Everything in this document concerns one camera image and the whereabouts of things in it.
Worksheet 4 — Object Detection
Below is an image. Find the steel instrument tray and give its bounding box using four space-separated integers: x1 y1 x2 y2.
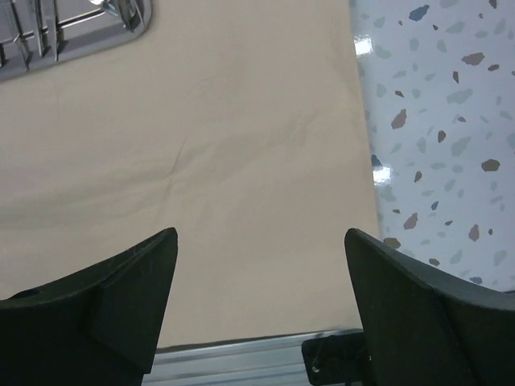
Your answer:
1 0 153 81

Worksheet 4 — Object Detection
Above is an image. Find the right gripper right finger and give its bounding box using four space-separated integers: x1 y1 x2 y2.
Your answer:
344 228 514 385

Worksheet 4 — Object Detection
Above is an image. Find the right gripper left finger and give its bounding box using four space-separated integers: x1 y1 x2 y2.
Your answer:
1 228 178 385

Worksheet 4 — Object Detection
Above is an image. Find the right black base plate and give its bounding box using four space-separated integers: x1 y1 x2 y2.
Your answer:
301 331 377 385

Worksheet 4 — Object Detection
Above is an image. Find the beige cloth wrap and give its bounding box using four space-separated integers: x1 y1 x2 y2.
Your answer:
1 1 378 347

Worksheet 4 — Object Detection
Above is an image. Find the aluminium rail frame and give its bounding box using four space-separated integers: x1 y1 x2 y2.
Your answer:
142 328 363 385

